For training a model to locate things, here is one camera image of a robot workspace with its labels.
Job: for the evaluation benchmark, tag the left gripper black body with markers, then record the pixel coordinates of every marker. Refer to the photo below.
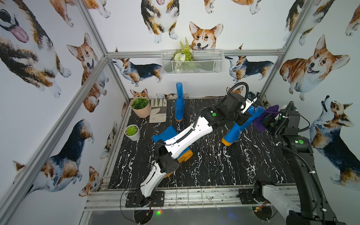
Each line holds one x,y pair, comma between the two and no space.
253,104

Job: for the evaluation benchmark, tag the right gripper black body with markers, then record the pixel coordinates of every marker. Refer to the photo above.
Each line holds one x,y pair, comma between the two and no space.
272,123

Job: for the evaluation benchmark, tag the purple cloth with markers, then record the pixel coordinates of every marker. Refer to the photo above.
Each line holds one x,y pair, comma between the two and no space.
257,123

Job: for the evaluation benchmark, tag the blue rubber boot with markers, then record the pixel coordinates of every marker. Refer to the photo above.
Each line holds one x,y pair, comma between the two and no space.
234,134
179,103
169,133

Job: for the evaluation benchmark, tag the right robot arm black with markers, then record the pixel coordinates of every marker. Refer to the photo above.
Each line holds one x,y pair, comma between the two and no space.
314,208

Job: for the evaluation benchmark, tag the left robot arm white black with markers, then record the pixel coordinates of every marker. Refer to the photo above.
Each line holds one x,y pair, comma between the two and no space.
169,152

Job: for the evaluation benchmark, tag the white grey work glove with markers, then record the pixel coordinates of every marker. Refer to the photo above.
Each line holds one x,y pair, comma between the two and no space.
158,110

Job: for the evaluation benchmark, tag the fern and white flower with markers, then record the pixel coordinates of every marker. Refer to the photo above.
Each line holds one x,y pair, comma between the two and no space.
183,57

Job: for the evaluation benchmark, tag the pink ribbed plant pot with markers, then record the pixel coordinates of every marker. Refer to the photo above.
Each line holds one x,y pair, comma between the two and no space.
143,113

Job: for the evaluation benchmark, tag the green plant in pink pot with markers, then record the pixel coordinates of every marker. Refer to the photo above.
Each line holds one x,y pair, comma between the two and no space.
139,103

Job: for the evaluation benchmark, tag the small white plant pot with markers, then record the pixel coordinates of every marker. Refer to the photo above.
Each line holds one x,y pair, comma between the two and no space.
135,137

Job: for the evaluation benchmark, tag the green plant in white pot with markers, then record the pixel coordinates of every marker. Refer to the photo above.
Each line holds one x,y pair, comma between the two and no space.
131,130

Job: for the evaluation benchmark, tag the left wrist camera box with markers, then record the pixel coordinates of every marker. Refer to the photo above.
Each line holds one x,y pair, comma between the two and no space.
237,103

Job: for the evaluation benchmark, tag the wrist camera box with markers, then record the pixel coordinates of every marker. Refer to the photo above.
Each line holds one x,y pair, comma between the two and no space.
290,117
237,103

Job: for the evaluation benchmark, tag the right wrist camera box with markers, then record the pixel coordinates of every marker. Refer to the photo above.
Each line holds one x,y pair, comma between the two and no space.
290,117

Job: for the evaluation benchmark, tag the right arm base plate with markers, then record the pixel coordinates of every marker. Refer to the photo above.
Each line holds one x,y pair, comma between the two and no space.
252,195

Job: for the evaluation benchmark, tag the white wire wall basket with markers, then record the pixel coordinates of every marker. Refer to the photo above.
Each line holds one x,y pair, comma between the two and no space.
205,62

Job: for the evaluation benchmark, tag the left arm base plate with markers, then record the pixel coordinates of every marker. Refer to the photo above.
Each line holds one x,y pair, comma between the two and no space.
137,200

